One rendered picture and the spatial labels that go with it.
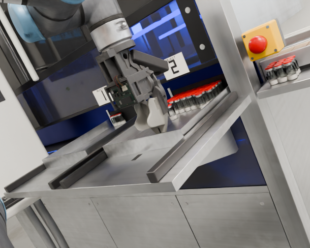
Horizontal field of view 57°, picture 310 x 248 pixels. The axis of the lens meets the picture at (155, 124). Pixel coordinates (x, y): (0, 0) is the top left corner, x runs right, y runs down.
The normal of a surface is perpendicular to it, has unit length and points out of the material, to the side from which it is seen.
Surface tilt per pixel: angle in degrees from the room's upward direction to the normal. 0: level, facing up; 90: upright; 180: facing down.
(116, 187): 90
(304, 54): 90
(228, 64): 90
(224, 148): 90
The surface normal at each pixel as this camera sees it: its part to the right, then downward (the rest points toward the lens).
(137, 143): -0.55, 0.42
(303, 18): -0.08, 0.26
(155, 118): 0.75, -0.15
